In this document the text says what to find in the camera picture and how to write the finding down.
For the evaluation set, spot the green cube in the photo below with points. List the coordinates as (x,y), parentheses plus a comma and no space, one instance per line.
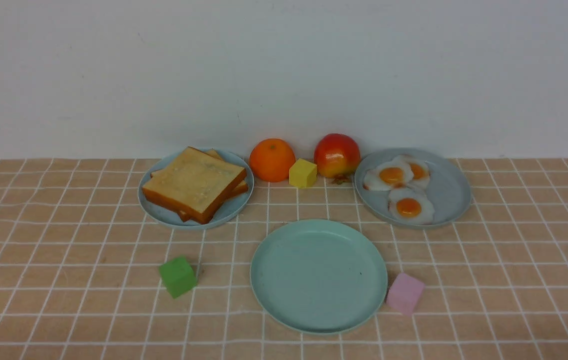
(178,276)

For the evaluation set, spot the fried egg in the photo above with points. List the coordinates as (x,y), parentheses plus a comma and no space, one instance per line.
(421,172)
(411,206)
(388,175)

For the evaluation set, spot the red apple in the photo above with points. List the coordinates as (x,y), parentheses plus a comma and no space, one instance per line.
(337,157)

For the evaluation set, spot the pink cube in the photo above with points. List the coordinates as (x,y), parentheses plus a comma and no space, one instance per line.
(404,294)

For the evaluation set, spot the light blue bread plate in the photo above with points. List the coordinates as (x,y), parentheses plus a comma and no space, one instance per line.
(228,211)

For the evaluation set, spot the grey-blue egg plate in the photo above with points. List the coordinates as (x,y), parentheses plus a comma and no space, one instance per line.
(448,190)

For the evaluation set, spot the teal center plate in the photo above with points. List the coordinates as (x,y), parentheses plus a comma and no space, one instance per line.
(319,277)

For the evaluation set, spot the yellow cube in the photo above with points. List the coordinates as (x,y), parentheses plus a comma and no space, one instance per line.
(303,174)

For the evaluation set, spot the orange fruit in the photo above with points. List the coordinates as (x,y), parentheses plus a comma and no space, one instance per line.
(271,160)

